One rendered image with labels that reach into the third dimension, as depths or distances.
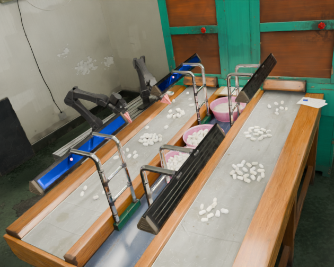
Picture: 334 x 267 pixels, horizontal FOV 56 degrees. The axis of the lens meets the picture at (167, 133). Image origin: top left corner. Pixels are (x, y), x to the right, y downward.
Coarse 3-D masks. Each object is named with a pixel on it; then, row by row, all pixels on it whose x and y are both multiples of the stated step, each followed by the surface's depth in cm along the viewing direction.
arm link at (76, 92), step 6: (72, 90) 222; (78, 90) 224; (66, 96) 224; (72, 96) 224; (78, 96) 224; (84, 96) 223; (90, 96) 222; (96, 96) 221; (102, 96) 222; (66, 102) 227; (72, 102) 226; (96, 102) 222
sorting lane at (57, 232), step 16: (192, 96) 264; (208, 96) 258; (160, 112) 248; (176, 112) 243; (192, 112) 239; (144, 128) 230; (160, 128) 226; (176, 128) 222; (128, 144) 214; (160, 144) 208; (112, 160) 201; (128, 160) 198; (144, 160) 195; (96, 176) 188; (80, 192) 178; (96, 192) 175; (112, 192) 173; (64, 208) 168; (80, 208) 166; (96, 208) 164; (48, 224) 160; (64, 224) 158; (80, 224) 156; (32, 240) 152; (48, 240) 150; (64, 240) 148
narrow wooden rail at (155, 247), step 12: (252, 108) 225; (240, 120) 212; (228, 132) 201; (228, 144) 191; (216, 156) 181; (204, 168) 174; (204, 180) 165; (192, 192) 158; (180, 204) 152; (180, 216) 146; (168, 228) 141; (156, 240) 136; (168, 240) 138; (144, 252) 132; (156, 252) 131; (144, 264) 127
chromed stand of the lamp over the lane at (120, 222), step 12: (96, 132) 154; (120, 144) 149; (84, 156) 138; (96, 156) 137; (120, 156) 152; (96, 168) 139; (120, 168) 152; (108, 180) 145; (108, 192) 146; (120, 192) 155; (132, 192) 163; (132, 204) 166; (120, 216) 160; (120, 228) 157
